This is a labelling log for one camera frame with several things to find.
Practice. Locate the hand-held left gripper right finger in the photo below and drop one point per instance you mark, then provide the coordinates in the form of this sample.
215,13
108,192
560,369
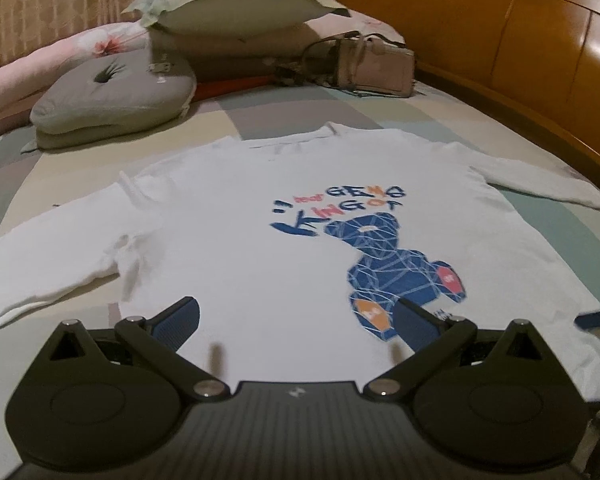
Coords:
415,327

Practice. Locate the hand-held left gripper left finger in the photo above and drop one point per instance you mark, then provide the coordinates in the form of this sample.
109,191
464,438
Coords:
177,320

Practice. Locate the white bear print sweatshirt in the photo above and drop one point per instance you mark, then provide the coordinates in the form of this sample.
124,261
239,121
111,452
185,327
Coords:
230,220

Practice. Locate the grey round cushion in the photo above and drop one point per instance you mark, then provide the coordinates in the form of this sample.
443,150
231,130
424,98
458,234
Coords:
115,95

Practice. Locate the orange-red cloth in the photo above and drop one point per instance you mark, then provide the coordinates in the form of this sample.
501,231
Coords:
225,87

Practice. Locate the pink handbag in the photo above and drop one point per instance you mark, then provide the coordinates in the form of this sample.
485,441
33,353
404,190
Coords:
380,70

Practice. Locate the pink floral quilt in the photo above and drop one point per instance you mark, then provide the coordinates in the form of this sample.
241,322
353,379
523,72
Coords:
80,45

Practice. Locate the wooden headboard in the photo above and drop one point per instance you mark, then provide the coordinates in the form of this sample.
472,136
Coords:
505,25

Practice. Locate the pale cream pillow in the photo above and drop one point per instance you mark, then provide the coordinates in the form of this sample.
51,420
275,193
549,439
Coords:
240,0

